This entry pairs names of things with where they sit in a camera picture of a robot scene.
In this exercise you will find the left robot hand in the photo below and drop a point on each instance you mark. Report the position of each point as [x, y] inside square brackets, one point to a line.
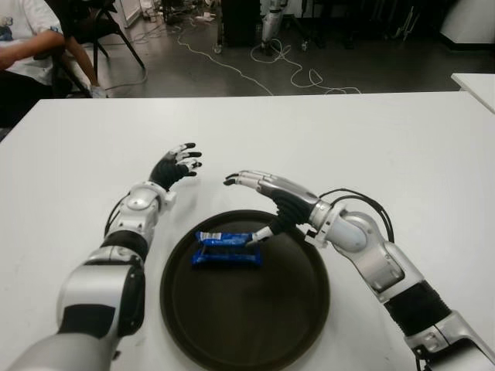
[170, 170]

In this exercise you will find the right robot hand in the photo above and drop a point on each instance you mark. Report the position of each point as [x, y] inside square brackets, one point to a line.
[294, 197]

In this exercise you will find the blue Oreo cookie package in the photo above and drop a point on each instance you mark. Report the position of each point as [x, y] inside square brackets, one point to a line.
[216, 236]

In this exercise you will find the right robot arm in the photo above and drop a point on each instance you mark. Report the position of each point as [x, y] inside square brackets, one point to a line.
[379, 263]

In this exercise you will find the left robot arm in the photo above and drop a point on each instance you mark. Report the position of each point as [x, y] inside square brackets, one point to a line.
[96, 290]

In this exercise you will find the round dark brown tray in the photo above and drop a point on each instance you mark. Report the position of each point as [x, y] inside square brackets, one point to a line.
[247, 301]

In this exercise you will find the person with bare leg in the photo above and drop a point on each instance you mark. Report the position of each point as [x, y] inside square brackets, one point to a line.
[83, 62]

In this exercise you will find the black chair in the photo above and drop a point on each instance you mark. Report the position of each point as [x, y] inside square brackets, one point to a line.
[110, 29]

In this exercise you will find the white paper scrap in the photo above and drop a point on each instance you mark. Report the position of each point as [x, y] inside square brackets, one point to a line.
[205, 17]

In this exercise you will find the black cabinet on casters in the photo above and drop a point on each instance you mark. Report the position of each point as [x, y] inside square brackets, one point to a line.
[239, 23]

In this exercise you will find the white panel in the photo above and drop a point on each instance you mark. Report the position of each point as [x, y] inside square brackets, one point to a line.
[129, 11]

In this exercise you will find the black wheeled stand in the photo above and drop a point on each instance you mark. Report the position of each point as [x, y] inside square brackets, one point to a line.
[309, 23]

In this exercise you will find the silver robot leg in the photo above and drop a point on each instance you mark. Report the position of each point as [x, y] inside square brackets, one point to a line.
[269, 23]

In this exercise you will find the metal folding stand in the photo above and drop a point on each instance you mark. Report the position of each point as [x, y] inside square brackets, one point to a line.
[406, 27]

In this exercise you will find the seated person in white shirt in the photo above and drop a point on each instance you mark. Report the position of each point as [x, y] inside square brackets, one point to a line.
[23, 23]

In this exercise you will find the white side table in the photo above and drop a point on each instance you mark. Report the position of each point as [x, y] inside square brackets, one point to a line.
[479, 87]

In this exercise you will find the white cabinet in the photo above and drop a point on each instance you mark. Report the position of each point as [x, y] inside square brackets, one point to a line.
[472, 19]

